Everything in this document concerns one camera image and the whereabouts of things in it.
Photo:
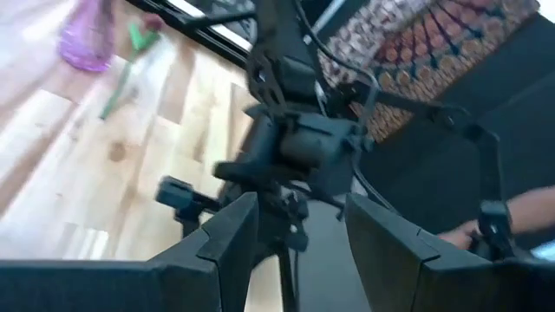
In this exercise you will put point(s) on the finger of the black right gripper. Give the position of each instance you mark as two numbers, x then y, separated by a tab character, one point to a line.
173	193
188	221

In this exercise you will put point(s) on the patterned red carpet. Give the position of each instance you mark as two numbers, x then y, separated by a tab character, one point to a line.
433	43

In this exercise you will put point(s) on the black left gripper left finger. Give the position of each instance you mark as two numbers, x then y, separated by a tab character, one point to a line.
130	286

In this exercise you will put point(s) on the dark red tulip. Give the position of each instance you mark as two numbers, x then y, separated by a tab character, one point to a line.
139	39

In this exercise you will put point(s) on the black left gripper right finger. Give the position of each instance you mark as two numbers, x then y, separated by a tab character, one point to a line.
455	286

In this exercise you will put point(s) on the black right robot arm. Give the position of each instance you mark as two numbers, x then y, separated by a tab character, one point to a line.
282	34

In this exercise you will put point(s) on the black aluminium table frame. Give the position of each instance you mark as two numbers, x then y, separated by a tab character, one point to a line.
186	24

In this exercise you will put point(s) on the black wristwatch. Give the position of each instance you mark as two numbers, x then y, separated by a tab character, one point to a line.
496	225

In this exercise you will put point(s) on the person's forearm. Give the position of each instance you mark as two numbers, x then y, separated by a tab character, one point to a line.
535	210

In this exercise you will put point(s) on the person's hand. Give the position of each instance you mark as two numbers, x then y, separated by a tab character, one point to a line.
459	236

